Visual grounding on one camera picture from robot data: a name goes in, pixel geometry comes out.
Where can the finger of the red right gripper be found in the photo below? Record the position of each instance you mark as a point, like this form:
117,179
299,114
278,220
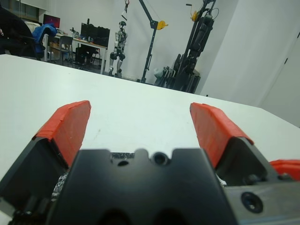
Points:
288,168

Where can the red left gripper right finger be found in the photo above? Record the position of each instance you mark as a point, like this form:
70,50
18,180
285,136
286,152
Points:
215,131

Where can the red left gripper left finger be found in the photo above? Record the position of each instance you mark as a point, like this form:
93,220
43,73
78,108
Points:
68,126

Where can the black folded equipment pile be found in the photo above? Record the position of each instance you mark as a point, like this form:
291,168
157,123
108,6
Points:
185,79

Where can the white plastic bag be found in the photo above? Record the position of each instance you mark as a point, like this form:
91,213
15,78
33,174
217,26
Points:
158,72

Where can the black office chair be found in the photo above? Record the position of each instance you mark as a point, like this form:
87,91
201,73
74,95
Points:
35,48

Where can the grey chair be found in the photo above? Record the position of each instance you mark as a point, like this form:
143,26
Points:
65,41

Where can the white office desk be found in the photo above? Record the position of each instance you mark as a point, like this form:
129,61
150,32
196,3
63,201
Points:
89,43

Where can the white door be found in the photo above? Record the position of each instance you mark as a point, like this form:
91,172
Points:
288,82

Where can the black computer monitor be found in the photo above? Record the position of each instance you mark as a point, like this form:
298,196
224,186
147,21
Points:
103,36
89,32

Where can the tall black hoist stand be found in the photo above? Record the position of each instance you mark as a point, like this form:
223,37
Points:
201,35

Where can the blue jacket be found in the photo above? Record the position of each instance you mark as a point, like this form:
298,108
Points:
43,30

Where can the silver humanoid robot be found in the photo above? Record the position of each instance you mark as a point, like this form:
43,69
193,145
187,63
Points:
120,37

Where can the monitor with red screen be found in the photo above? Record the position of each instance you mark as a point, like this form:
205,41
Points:
51,21

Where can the white cloth bundle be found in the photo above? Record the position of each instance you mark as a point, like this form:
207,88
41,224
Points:
32,24

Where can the person in black clothes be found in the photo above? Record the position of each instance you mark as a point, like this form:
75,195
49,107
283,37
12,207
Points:
11,28

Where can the black gantry crane frame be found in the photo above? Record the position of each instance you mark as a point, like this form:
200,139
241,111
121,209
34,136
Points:
150,54

